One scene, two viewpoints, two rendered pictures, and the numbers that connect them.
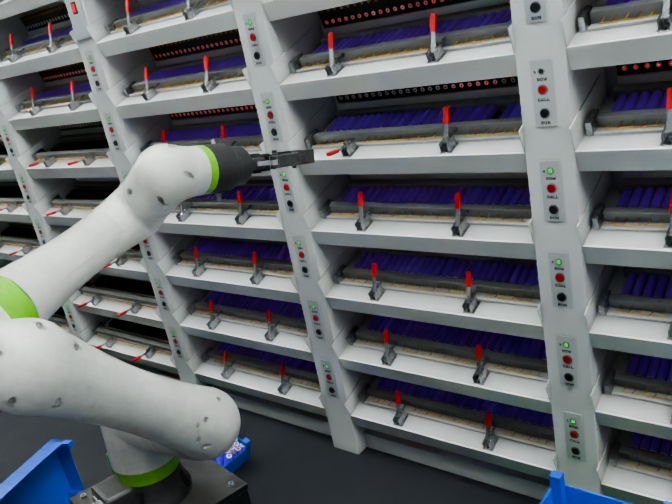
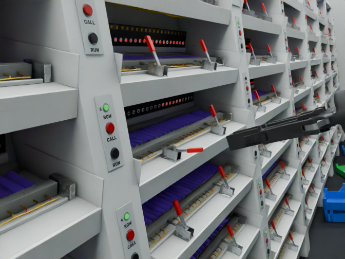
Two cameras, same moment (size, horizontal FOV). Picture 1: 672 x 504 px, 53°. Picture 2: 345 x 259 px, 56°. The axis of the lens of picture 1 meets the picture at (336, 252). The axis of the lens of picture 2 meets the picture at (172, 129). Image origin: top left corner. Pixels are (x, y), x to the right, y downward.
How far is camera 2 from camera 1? 1.81 m
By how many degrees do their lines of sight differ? 96
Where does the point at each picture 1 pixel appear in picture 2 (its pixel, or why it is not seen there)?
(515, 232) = (239, 179)
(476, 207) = (214, 178)
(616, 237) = not seen: hidden behind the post
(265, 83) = (101, 80)
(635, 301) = not seen: hidden behind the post
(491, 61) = (233, 72)
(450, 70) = (221, 76)
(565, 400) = not seen: outside the picture
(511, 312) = (245, 236)
